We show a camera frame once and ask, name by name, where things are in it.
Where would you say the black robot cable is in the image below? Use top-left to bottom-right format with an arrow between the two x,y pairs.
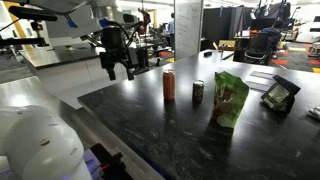
107,20 -> 145,48

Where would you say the black camera bar on stand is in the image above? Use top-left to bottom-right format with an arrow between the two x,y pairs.
8,5 -> 59,22

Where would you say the green snack packet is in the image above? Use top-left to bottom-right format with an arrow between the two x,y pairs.
211,70 -> 250,130

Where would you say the black office chair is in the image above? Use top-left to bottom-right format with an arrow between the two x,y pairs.
243,31 -> 273,65

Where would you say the black room partition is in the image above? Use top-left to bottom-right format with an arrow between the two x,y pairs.
202,5 -> 255,42

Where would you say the orange soda can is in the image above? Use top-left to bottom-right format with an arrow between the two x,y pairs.
162,68 -> 176,102

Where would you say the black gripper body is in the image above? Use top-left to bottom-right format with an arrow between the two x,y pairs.
99,25 -> 135,72

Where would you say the black clamp with red wires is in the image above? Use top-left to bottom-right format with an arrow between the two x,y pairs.
89,143 -> 135,180

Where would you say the standing person in blue shirt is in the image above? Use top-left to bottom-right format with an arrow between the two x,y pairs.
167,12 -> 176,48

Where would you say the white whiteboard panel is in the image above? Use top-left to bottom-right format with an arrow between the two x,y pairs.
173,0 -> 205,62

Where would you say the seated person in dark clothes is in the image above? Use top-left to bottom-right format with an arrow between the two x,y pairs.
259,20 -> 284,52

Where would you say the black box with pale label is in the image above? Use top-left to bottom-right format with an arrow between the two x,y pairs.
260,74 -> 302,115

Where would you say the brown root beer can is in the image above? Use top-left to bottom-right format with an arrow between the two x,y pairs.
192,79 -> 205,103

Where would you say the white cabinet with dark top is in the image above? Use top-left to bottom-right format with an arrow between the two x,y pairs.
19,42 -> 143,110

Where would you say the red machine in background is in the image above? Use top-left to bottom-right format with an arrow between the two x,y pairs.
137,7 -> 152,36

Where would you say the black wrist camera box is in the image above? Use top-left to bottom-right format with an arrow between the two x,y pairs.
128,46 -> 150,75

